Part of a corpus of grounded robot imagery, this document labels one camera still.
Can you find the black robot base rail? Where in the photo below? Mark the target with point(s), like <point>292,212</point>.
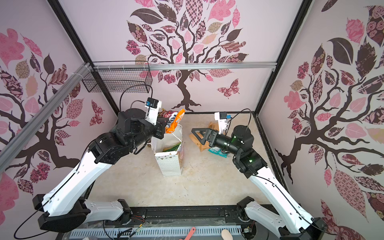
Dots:
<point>192,216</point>

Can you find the grey slotted cable duct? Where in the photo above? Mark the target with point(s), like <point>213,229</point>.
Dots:
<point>155,233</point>

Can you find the white patterned paper gift bag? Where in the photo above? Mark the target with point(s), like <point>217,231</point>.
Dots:
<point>170,163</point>

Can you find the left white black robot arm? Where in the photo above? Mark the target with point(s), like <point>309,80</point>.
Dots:
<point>64,208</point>

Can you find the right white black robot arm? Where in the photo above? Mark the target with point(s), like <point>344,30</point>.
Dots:
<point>291,221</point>

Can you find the black wire mesh basket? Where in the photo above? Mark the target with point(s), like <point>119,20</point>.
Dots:
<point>119,76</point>

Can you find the diagonal aluminium rail left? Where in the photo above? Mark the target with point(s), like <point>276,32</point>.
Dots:
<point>17,144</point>

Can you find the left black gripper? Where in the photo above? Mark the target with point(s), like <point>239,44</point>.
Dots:
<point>160,125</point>

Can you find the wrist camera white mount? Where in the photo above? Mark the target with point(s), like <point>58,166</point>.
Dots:
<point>223,120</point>
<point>153,107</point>

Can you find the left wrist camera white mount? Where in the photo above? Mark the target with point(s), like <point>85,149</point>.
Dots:
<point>153,107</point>

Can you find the horizontal aluminium rail back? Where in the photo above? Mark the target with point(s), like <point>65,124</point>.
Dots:
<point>198,66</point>

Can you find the teal pink snack packet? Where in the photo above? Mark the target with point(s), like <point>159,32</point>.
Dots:
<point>218,152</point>

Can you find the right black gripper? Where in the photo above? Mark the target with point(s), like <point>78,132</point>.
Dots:
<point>211,137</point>

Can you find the orange candy snack packet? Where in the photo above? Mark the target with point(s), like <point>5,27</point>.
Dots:
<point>174,119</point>

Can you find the pink plastic tool handle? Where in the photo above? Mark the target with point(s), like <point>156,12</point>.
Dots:
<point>190,234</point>

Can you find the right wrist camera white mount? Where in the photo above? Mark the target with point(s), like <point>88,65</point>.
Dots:
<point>223,120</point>

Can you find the beige oval object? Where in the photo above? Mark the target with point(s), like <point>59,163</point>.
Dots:
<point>226,235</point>

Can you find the green snack packet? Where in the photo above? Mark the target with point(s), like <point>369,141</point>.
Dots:
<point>175,148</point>

